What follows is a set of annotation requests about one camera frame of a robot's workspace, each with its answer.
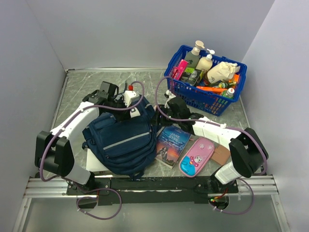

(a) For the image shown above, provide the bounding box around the navy blue student backpack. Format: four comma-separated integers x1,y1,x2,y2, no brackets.
83,98,159,180

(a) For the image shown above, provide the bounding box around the cream pump bottle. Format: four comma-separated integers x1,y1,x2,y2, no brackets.
196,49,215,73

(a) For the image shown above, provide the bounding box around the aluminium frame rail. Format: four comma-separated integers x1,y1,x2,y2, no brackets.
23,175,279,199

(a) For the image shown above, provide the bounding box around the black green box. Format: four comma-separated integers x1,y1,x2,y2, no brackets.
180,68,203,87

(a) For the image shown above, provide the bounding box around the pink cartoon pencil case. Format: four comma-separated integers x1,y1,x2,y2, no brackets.
179,137,215,178

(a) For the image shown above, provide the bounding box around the pink box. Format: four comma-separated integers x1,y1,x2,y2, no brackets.
172,59,188,80

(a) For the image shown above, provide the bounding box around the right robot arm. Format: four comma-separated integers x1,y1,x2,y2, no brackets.
156,97,268,192

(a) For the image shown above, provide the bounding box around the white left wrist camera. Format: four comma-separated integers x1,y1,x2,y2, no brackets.
123,85,140,107

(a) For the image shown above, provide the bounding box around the green drink bottle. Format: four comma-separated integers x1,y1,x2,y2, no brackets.
220,88,235,99

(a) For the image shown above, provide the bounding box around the blue plastic basket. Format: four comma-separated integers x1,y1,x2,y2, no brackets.
167,55,247,116

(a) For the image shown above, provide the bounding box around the Jane Eyre blue book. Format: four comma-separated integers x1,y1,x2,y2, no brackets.
155,126,191,169

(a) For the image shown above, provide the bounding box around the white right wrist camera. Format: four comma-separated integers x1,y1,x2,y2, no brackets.
164,90,176,99

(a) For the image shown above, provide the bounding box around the beige cloth bag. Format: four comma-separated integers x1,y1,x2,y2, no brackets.
206,62,240,84

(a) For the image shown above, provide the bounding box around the dark glass bottle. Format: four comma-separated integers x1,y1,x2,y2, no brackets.
208,80,237,88

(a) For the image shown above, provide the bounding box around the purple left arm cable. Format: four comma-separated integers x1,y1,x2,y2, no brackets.
39,81,145,220

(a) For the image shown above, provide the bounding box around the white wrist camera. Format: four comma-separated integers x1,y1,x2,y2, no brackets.
123,85,140,107
164,90,176,99

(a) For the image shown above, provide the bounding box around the grey-green pump bottle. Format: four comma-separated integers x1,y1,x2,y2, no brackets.
184,40,205,68

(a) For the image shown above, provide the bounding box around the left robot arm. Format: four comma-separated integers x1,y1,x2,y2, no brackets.
35,81,136,194

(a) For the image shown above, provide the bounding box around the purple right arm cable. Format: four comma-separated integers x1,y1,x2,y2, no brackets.
154,76,269,215

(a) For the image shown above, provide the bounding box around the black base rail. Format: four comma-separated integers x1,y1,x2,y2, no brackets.
67,176,239,206

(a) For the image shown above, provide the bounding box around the white notebook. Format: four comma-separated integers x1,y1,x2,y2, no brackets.
86,148,110,173

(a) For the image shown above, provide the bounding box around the brown leather notebook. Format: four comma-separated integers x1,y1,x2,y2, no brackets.
211,145,230,166

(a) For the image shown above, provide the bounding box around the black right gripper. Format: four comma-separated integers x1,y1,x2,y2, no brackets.
149,104,181,127

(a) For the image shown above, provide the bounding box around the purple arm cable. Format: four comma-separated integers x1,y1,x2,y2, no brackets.
39,81,145,220
154,76,269,215

